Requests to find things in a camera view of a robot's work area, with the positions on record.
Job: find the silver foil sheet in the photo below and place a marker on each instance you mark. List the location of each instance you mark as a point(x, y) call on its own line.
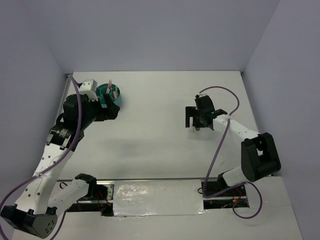
point(157, 198)

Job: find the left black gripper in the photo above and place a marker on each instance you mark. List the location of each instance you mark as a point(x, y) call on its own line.
point(109, 113)

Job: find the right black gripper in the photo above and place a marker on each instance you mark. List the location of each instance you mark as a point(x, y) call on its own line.
point(191, 112)

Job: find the teal round divided organizer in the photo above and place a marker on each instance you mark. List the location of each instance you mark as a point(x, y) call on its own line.
point(101, 90)

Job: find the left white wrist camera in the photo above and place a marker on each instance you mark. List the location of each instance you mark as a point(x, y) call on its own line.
point(88, 88)

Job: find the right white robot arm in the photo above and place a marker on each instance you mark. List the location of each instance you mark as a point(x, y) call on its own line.
point(258, 153)

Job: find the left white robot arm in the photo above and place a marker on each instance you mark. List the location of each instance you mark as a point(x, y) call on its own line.
point(37, 210)

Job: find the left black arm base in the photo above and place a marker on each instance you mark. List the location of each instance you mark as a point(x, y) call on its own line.
point(102, 203)

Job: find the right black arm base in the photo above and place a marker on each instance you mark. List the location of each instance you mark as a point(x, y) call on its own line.
point(225, 200)

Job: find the brown-top white eraser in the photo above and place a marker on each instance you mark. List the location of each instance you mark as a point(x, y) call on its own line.
point(196, 127)

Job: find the aluminium rail left edge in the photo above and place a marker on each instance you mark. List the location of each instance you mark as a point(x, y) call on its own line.
point(69, 81)

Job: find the pink pen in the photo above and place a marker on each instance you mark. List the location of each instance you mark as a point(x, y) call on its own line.
point(109, 86)

